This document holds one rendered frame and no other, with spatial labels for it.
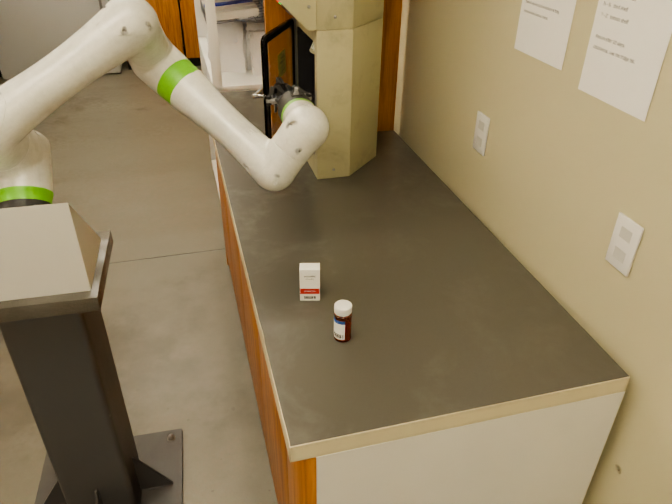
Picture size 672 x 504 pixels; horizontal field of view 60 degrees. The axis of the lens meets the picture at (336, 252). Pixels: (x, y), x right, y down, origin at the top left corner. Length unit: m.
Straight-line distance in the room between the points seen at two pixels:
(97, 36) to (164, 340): 1.66
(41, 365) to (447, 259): 1.09
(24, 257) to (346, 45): 1.04
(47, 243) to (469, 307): 0.97
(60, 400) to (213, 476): 0.68
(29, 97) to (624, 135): 1.24
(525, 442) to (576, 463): 0.19
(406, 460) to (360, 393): 0.16
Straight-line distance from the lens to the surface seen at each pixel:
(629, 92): 1.29
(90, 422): 1.87
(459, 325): 1.35
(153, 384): 2.61
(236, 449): 2.31
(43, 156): 1.62
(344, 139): 1.92
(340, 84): 1.86
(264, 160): 1.43
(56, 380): 1.76
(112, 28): 1.46
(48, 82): 1.47
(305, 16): 1.79
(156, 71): 1.57
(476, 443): 1.26
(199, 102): 1.52
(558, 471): 1.47
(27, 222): 1.45
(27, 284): 1.54
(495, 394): 1.21
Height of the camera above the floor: 1.78
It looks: 33 degrees down
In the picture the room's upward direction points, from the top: 1 degrees clockwise
